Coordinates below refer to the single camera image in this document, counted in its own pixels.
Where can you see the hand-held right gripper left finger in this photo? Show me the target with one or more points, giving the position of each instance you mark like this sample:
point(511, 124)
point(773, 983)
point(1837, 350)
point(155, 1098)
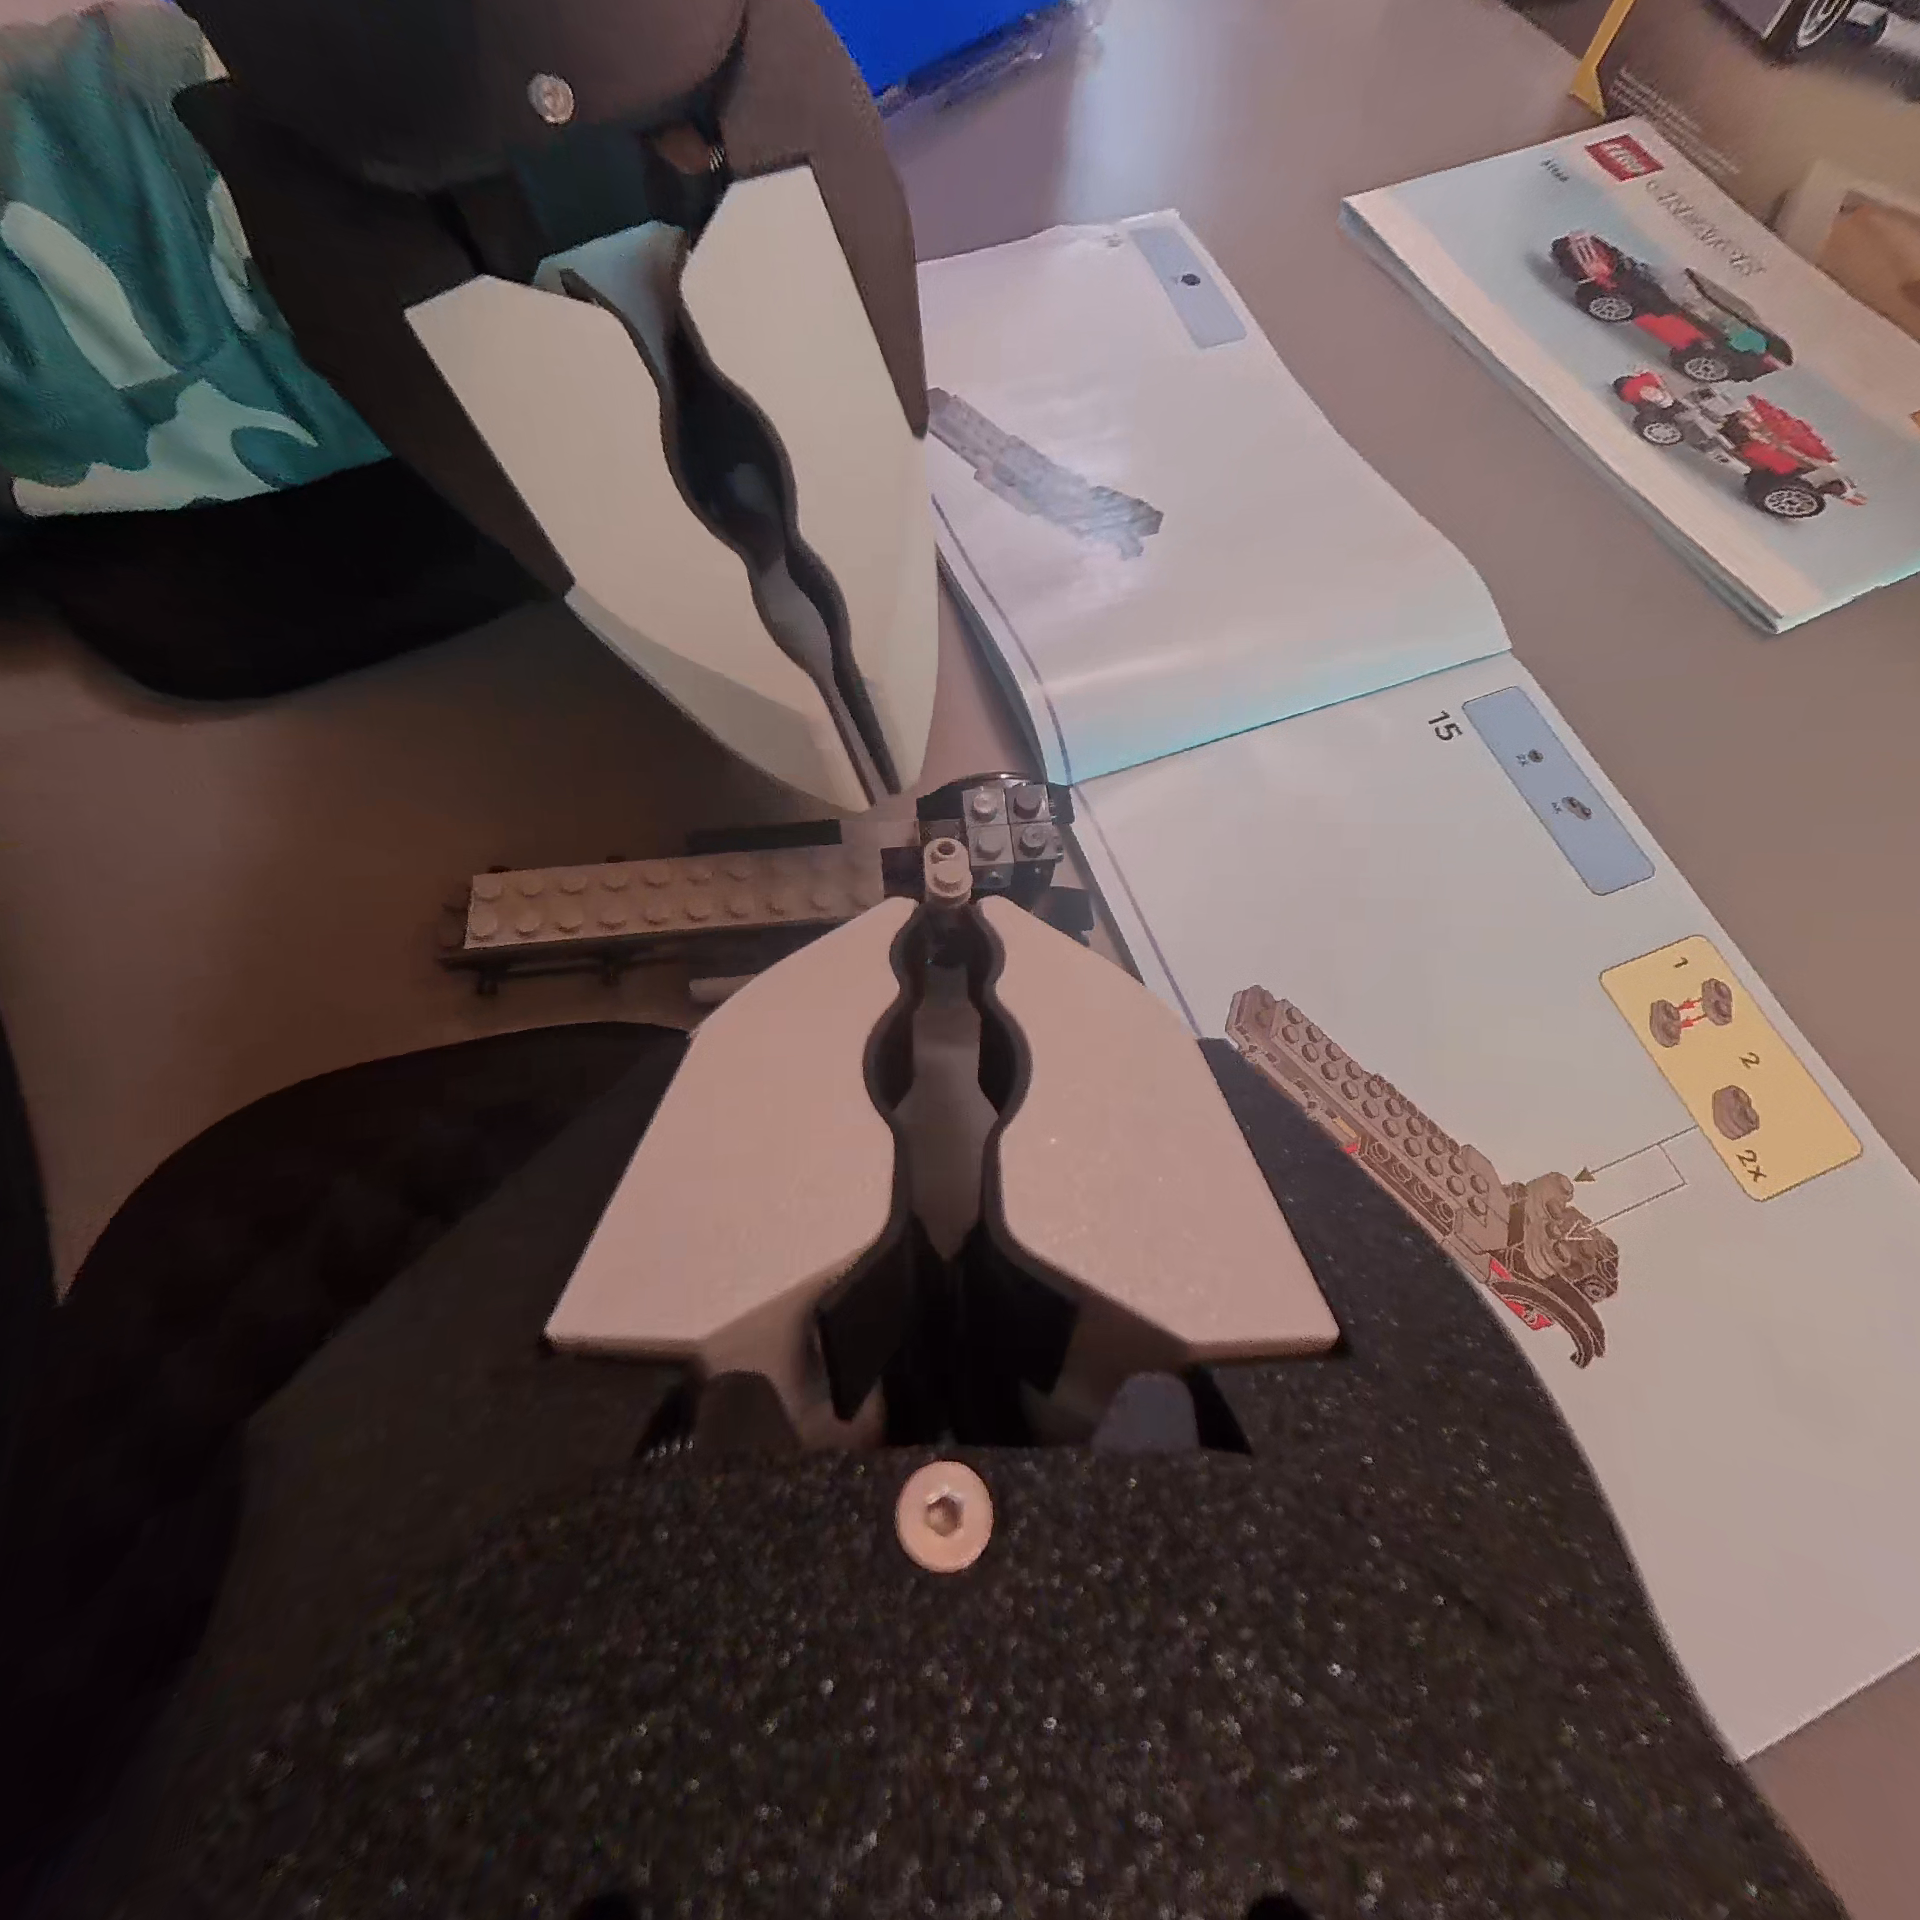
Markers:
point(735, 1201)

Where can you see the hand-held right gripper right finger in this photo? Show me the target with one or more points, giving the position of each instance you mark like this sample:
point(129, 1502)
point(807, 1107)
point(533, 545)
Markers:
point(1155, 1201)

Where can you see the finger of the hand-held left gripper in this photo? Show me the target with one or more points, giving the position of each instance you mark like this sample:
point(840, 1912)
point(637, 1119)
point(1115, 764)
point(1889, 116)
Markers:
point(600, 494)
point(840, 404)

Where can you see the grey lego car chassis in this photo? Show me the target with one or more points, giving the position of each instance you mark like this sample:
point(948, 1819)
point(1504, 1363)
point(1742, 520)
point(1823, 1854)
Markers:
point(675, 902)

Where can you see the small grey lego piece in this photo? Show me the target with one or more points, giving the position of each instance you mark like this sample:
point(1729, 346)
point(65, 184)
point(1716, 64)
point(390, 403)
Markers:
point(945, 868)

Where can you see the blue plastic bin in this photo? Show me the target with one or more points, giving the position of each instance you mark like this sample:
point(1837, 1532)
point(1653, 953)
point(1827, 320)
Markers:
point(961, 43)

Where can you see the lego set box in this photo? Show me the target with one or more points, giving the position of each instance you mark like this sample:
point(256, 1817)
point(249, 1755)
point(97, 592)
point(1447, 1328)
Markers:
point(1741, 89)

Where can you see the open instruction booklet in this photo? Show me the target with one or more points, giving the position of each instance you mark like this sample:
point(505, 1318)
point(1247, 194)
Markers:
point(1350, 974)

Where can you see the teal camouflage clothing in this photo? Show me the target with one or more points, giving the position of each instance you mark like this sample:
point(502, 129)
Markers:
point(135, 300)

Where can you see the closed instruction booklet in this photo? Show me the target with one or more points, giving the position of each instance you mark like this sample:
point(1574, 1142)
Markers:
point(1652, 390)

